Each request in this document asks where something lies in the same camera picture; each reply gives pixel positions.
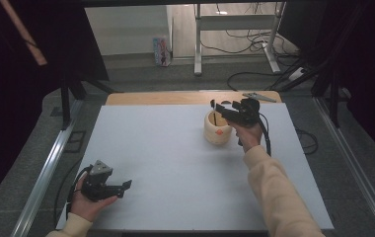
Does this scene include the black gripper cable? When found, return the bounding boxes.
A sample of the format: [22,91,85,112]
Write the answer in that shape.
[257,112,272,158]
[53,165,93,229]

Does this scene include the dark curtain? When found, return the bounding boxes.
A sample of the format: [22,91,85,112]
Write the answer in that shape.
[0,0,111,216]
[276,0,375,167]

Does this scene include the black metal stand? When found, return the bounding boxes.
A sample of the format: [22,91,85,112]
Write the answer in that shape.
[311,64,341,128]
[59,76,119,131]

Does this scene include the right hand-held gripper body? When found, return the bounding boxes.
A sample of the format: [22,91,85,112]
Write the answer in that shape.
[231,97,262,128]

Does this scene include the white power strip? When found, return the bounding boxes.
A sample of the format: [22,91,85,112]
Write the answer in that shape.
[287,66,307,82]

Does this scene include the aluminium floor rail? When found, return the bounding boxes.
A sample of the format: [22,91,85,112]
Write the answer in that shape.
[311,96,375,237]
[10,98,85,237]

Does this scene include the black floor cable tangle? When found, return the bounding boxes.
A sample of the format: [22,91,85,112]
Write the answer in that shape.
[198,29,297,56]

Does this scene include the grey metal tool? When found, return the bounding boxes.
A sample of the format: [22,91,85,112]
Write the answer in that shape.
[242,92,278,104]

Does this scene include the person's right hand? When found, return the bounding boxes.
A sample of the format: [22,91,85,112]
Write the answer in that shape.
[227,119,264,154]

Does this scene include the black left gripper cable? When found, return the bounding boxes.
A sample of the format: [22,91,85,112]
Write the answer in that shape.
[53,165,93,229]

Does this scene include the black floor frame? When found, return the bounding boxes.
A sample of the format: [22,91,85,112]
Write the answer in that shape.
[63,129,88,154]

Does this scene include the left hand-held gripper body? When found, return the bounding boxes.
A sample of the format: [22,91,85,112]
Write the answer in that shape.
[81,159,118,202]

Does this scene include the wooden bar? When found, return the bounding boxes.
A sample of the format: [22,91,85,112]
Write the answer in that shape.
[0,0,48,67]

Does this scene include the colourful printed box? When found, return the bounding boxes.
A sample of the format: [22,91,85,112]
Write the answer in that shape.
[152,37,172,68]

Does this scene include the white metal desk frame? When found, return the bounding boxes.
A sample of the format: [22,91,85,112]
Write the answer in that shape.
[192,3,287,77]

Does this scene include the person's left hand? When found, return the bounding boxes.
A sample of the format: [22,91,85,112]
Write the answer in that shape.
[69,177,119,222]

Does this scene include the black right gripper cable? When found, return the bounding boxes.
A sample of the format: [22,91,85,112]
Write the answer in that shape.
[257,112,272,158]

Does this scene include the cream round pen holder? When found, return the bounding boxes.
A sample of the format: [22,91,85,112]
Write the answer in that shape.
[203,110,234,146]

